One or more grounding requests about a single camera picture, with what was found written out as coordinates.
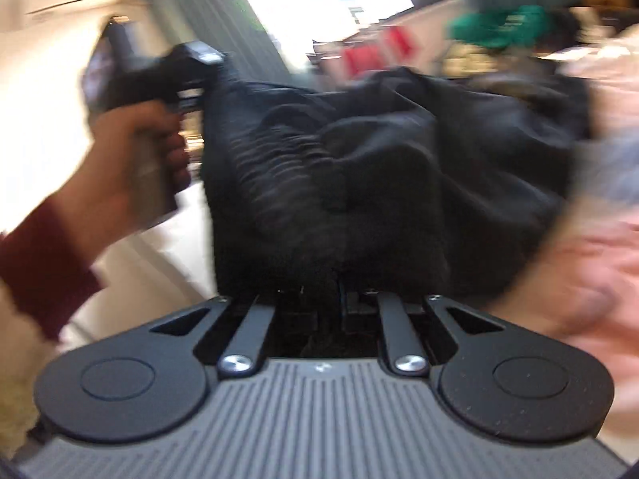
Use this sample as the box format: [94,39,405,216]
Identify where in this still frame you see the dark red sleeve forearm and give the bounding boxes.
[1,198,101,340]

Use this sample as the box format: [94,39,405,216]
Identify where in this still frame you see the pink bed sheet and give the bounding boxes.
[488,24,639,425]

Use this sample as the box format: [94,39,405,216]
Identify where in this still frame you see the person's left hand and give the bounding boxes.
[52,101,191,265]

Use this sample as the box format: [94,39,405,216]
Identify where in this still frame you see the red cloth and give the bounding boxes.
[340,25,417,79]

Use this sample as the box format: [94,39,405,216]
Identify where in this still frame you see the black garment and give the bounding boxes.
[200,66,590,296]

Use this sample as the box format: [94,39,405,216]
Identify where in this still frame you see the green garment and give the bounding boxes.
[447,6,552,50]

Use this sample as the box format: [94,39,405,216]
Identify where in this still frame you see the teal curtain left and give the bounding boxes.
[146,0,294,84]

